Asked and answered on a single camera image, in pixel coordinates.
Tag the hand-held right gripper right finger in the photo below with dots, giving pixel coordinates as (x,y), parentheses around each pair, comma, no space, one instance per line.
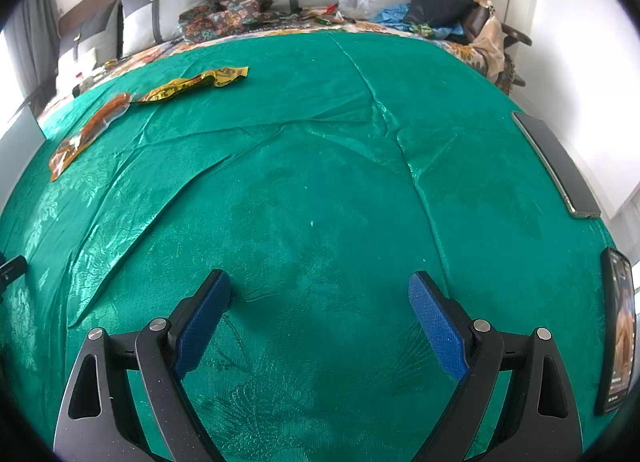
(440,327)

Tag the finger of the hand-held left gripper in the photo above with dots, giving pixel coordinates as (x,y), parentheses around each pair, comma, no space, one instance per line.
(12,270)

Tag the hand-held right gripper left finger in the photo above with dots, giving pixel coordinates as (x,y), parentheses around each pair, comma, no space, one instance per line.
(200,332)

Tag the grey storage box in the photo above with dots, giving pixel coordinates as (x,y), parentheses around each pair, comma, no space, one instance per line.
(17,152)

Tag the long orange snack packet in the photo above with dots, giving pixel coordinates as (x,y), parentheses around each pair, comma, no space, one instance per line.
(90,130)

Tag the yellow black snack packet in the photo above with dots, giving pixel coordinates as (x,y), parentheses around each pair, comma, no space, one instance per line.
(195,82)

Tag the smartphone with lit screen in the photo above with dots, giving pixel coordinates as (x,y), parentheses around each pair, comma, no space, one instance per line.
(620,332)

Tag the green satin blanket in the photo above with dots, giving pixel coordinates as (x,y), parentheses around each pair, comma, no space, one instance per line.
(325,182)

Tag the dark smartphone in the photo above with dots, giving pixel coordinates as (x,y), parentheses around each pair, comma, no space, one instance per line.
(555,162)

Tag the white bag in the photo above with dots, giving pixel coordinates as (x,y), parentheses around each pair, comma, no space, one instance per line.
(75,67)

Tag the grey curtain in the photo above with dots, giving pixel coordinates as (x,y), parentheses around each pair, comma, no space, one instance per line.
(35,32)

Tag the floral bedsheet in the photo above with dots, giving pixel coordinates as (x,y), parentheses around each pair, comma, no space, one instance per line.
(150,50)

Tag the beige patterned blanket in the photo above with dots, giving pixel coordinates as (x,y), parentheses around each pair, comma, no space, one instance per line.
(492,37)

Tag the dark brown chair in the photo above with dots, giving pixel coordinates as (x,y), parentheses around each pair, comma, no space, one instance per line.
(515,37)

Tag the blue cloth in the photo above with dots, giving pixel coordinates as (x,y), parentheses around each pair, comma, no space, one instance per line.
(390,17)

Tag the dark patterned quilt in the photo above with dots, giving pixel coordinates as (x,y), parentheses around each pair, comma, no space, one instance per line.
(220,17)

